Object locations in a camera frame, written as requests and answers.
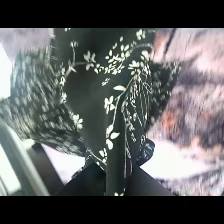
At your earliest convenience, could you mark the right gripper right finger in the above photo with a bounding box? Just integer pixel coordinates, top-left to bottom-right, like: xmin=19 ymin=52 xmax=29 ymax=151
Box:
xmin=125 ymin=164 xmax=175 ymax=197

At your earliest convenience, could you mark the silver frame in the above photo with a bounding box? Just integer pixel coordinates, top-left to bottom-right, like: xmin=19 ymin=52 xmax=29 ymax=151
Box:
xmin=0 ymin=118 xmax=51 ymax=197

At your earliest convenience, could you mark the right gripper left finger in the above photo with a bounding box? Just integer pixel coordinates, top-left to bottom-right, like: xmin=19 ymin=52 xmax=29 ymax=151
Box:
xmin=54 ymin=162 xmax=108 ymax=197

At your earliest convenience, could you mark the black floral shirt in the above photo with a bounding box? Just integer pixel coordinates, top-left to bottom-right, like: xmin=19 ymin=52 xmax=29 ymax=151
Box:
xmin=0 ymin=28 xmax=184 ymax=197

